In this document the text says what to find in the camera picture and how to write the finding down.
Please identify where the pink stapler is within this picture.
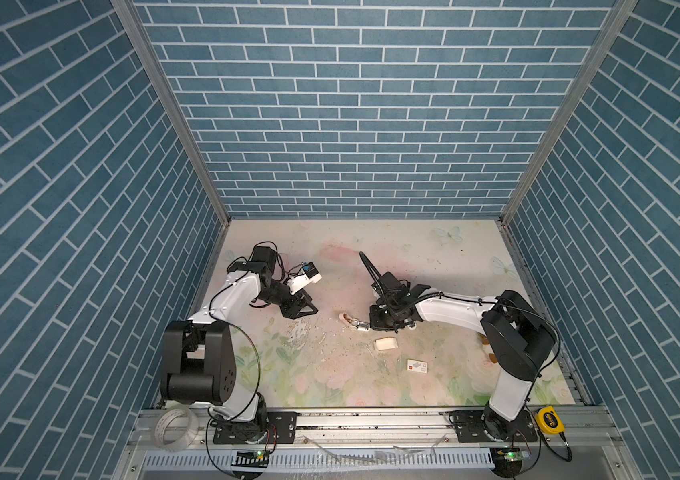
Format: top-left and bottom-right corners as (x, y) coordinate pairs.
(339, 312), (370, 331)

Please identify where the staple box tray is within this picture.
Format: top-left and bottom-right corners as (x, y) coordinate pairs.
(374, 337), (399, 352)

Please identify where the white staple box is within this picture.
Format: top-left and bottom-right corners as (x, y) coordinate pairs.
(407, 359), (428, 374)

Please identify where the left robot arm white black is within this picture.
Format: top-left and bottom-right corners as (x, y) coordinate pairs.
(160, 241), (321, 423)

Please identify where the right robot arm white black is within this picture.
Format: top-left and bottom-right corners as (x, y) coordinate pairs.
(369, 270), (558, 440)

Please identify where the clear tape roll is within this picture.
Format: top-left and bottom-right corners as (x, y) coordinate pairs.
(152, 405), (200, 452)

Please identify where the yellow tape measure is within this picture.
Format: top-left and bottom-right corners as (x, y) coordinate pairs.
(535, 406), (565, 436)

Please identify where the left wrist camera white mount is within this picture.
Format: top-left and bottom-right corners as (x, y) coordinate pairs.
(287, 262), (322, 295)

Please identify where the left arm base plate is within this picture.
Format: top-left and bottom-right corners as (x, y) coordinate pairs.
(210, 410), (298, 445)

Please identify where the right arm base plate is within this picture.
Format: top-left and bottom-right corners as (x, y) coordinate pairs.
(446, 406), (538, 443)

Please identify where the white slotted cable duct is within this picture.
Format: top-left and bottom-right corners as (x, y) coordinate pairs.
(143, 448), (495, 473)

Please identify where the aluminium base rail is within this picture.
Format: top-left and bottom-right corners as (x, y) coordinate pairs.
(127, 405), (620, 450)

